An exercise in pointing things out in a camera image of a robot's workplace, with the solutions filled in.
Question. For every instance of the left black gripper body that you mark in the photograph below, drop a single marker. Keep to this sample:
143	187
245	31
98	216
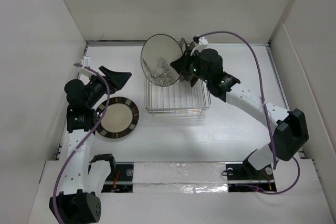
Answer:
97	88

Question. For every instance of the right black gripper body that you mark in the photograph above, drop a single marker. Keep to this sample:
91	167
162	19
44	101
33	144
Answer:
193	67

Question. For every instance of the grey deer round plate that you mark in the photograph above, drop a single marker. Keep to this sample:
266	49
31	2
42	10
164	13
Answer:
191	45

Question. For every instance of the metal rimmed round plate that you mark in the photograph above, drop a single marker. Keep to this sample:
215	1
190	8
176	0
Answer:
183	44

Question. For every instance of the cream plate with tree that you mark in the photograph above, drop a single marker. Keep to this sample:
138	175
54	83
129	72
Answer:
156	55

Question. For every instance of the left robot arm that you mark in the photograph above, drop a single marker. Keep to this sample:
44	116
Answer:
75	197

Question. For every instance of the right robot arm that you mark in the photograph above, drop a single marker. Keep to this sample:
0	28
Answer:
288	128

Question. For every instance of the cream plate checkered rim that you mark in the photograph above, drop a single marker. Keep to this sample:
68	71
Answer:
121	117

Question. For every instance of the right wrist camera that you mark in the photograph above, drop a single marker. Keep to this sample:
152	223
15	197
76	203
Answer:
200	42

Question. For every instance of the wire dish rack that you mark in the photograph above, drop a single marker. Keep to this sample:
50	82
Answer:
178	98

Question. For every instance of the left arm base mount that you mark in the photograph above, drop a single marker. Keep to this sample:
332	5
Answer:
121	181

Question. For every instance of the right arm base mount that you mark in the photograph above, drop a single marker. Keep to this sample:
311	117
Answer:
240	178

